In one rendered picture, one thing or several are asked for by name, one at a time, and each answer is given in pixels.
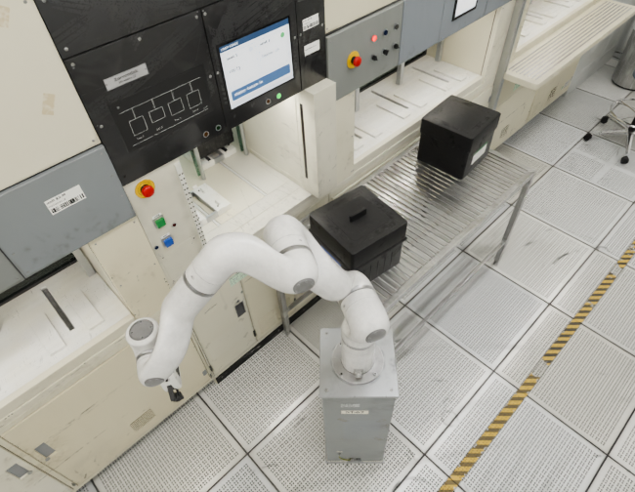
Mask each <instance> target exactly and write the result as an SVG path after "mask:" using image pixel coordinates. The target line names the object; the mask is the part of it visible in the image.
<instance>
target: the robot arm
mask: <svg viewBox="0 0 635 492"><path fill-rule="evenodd" d="M263 236H264V241H265V242H264V241H263V240H261V239H260V238H258V237H256V236H254V235H252V234H249V233H245V232H227V233H222V234H219V235H217V236H215V237H213V238H212V239H210V240H209V241H208V242H207V243H206V244H205V245H204V247H203V248H202V249H201V250H200V252H199V253H198V254H197V256H196V257H195V258H194V260H193V261H192V262H191V264H190V265H189V266H188V268H187V269H186V270H185V272H184V273H183V274H182V276H181V277H180V278H179V280H178V281H177V282H176V284H175V285H174V286H173V288H172V289H171V290H170V292H169V293H168V294H167V296H166V297H165V299H164V300H163V303H162V306H161V311H160V320H159V324H158V323H157V321H156V320H154V319H153V318H150V317H142V318H139V319H137V320H135V321H134V322H132V323H131V324H130V325H129V327H128V328H127V330H126V333H125V338H126V341H127V343H128V344H129V346H130V347H131V348H132V350H133V352H134V354H135V357H136V364H137V374H138V378H139V381H140V383H141V384H142V385H143V386H145V387H150V388H151V387H156V386H159V385H161V386H162V388H163V389H164V390H165V391H166V392H168V393H169V396H170V400H171V401H173V402H178V401H181V400H182V399H184V396H183V395H182V393H181V392H180V391H179V389H180V388H181V387H182V379H181V372H180V366H179V365H180V364H181V362H182V361H183V359H184V357H185V355H186V353H187V350H188V348H189V345H190V341H191V333H192V326H193V322H194V319H195V317H196V316H197V315H198V313H199V312H200V311H201V310H202V309H203V308H204V306H205V305H206V304H207V303H208V302H209V301H210V300H211V298H212V297H213V296H214V295H215V294H216V293H217V291H218V290H219V289H220V288H221V287H222V286H223V284H224V283H225V282H226V281H227V280H228V278H229V277H230V276H231V275H232V274H234V273H237V272H241V273H244V274H247V275H249V276H252V277H254V278H255V279H257V280H259V281H261V282H263V283H264V284H266V285H268V286H270V287H271V288H274V289H276V290H277V291H280V292H282V293H286V294H301V293H304V292H307V291H309V290H311V291H313V292H314V293H316V294H317V295H319V296H320V297H322V298H324V299H326V300H328V301H331V302H336V301H337V302H338V304H339V306H340V308H341V309H342V312H343V314H344V316H345V319H344V321H343V323H342V327H341V342H340V343H339V344H338V345H337V346H336V348H335V349H334V351H333V353H332V366H333V369H334V371H335V373H336V374H337V376H338V377H339V378H341V379H342V380H343V381H345V382H347V383H349V384H353V385H364V384H368V383H370V382H372V381H374V380H375V379H376V378H377V377H378V376H379V375H380V373H381V371H382V369H383V364H384V358H383V353H382V351H381V349H380V347H378V346H377V345H376V341H378V340H381V339H383V338H384V337H385V336H386V335H387V334H388V332H389V330H390V321H389V317H388V314H387V312H386V310H385V309H384V307H383V305H382V303H381V301H380V299H379V297H378V296H377V294H376V292H375V290H374V288H373V286H372V284H371V283H370V281H369V280H368V278H367V277H366V276H365V275H364V274H362V273H361V272H359V271H357V270H350V271H345V270H344V269H342V268H341V267H339V266H338V265H337V264H336V263H334V262H333V261H332V260H331V259H330V258H329V256H328V255H327V254H326V253H325V252H324V251H323V249H322V248H321V247H320V245H319V244H318V243H317V241H316V240H315V239H314V237H313V236H312V235H311V234H310V232H309V231H308V230H307V229H306V228H305V227H304V226H303V225H302V224H301V223H300V222H299V221H298V220H297V219H295V218H294V217H292V216H289V215H279V216H276V217H274V218H272V219H270V220H269V221H268V223H267V224H266V226H265V228H264V233H263ZM172 386H173V387H172ZM173 390H176V392H174V391H173Z"/></svg>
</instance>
